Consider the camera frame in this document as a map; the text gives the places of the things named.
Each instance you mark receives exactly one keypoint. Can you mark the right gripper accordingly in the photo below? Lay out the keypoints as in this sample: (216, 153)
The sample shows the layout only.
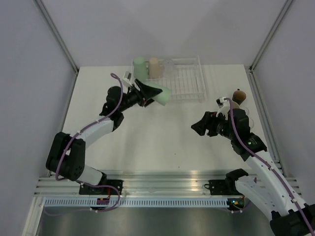
(207, 122)

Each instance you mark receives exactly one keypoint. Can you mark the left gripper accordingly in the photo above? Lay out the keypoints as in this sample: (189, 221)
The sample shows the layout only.
(144, 93)

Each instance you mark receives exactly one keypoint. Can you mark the beige plastic cup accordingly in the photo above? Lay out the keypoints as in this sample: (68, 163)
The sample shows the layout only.
(235, 105)

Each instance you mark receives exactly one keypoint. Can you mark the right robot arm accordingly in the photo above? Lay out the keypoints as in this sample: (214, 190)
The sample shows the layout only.
(287, 212)

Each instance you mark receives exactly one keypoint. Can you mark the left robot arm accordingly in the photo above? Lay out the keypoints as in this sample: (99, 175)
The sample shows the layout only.
(67, 153)

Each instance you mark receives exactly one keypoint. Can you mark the peach cup in rack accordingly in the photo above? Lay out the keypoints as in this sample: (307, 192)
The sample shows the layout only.
(155, 70)

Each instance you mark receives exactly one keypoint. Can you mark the clear glass in rack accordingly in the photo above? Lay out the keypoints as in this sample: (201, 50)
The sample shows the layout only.
(168, 68)

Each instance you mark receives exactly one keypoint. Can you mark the tall green cup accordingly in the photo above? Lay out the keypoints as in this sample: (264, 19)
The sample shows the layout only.
(140, 69)

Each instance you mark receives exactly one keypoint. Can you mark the dark brown cup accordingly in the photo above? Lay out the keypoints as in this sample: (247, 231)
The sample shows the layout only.
(239, 96)

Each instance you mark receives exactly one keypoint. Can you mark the large clear glass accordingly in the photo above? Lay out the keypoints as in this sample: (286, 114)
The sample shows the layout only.
(251, 123)

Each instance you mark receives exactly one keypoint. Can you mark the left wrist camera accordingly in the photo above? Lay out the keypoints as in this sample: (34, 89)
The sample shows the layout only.
(126, 80)

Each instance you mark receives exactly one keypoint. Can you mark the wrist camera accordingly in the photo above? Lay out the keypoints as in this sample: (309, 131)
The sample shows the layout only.
(224, 106)
(126, 80)

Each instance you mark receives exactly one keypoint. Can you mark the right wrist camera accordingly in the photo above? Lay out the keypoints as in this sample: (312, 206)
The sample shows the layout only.
(224, 106)

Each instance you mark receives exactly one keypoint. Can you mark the white wire dish rack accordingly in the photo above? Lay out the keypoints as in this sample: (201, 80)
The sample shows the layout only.
(187, 83)

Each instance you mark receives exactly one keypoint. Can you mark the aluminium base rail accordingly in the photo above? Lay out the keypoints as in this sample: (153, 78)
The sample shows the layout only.
(139, 184)

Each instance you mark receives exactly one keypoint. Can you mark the white slotted cable duct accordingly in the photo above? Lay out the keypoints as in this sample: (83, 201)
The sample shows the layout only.
(136, 202)

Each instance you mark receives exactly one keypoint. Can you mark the left frame post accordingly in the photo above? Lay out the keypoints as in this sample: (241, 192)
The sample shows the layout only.
(55, 32)

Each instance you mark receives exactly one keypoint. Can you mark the frame post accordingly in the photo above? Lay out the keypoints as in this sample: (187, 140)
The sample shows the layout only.
(55, 32)
(271, 33)

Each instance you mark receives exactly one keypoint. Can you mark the right frame post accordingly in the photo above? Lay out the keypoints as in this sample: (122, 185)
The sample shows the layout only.
(271, 33)

